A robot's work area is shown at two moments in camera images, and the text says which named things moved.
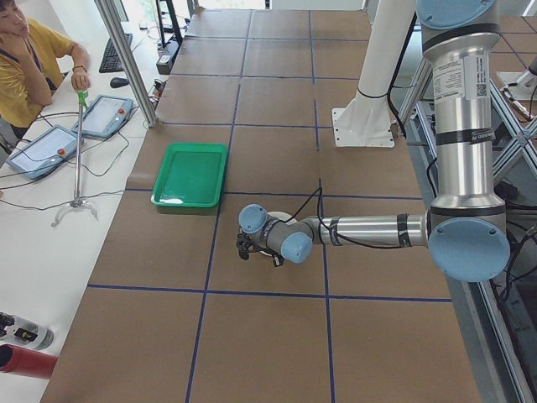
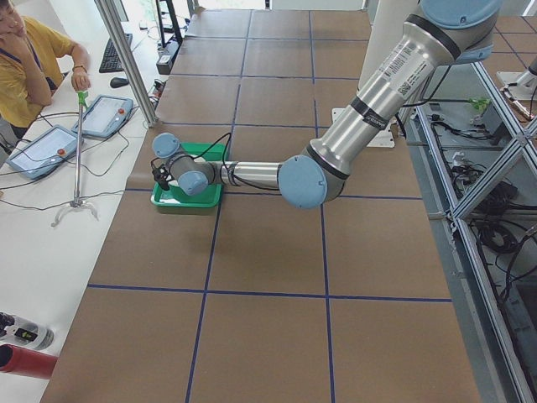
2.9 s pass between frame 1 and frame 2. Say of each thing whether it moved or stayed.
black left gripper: moved
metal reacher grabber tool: stayed
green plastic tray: stayed
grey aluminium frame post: stayed
